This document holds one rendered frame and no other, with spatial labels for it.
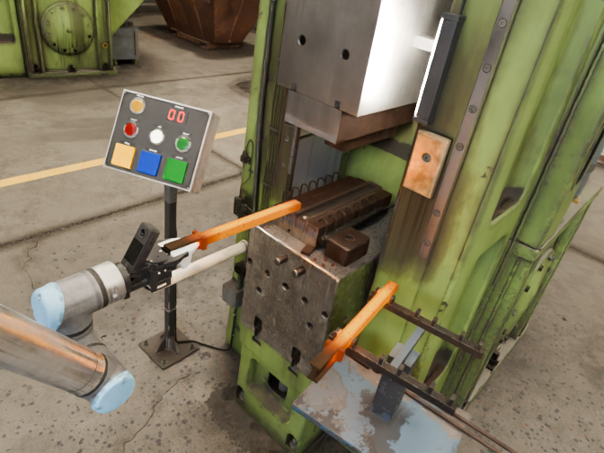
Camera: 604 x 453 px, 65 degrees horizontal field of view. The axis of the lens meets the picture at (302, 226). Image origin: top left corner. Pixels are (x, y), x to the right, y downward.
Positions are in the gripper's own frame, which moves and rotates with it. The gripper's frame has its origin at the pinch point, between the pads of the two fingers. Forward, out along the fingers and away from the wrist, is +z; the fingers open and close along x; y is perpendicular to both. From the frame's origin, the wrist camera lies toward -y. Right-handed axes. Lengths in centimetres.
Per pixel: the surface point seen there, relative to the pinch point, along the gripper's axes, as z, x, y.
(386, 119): 67, 7, -22
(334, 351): 6.3, 42.7, 7.8
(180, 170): 26, -42, 6
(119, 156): 16, -63, 7
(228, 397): 34, -18, 107
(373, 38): 43, 12, -49
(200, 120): 36, -45, -9
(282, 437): 35, 14, 100
